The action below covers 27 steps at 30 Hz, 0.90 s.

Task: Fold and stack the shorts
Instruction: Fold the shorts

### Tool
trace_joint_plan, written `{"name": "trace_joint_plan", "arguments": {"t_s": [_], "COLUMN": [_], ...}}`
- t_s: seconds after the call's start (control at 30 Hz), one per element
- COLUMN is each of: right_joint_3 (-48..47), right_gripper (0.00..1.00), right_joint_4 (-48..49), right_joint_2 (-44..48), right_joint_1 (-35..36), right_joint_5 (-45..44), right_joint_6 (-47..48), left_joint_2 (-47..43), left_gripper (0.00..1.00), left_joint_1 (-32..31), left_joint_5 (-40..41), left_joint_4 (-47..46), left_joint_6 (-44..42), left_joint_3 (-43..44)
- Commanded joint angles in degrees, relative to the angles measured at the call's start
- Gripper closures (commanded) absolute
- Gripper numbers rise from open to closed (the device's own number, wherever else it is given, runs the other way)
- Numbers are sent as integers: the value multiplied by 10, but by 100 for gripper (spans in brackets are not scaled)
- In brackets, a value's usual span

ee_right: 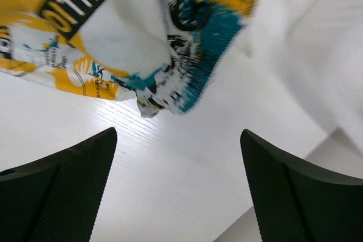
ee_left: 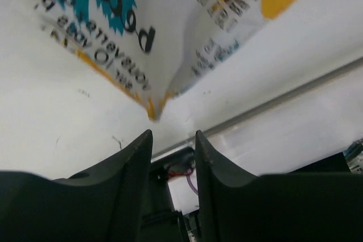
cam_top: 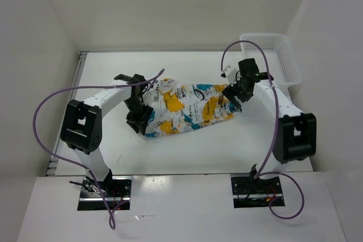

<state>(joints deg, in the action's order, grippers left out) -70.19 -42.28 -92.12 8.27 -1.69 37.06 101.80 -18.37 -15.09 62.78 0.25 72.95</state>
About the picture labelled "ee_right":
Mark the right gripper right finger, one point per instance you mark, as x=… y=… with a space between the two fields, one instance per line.
x=295 y=200

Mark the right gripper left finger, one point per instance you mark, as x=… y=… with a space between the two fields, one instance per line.
x=57 y=198

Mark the patterned white teal yellow shorts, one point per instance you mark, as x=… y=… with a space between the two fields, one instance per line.
x=162 y=52

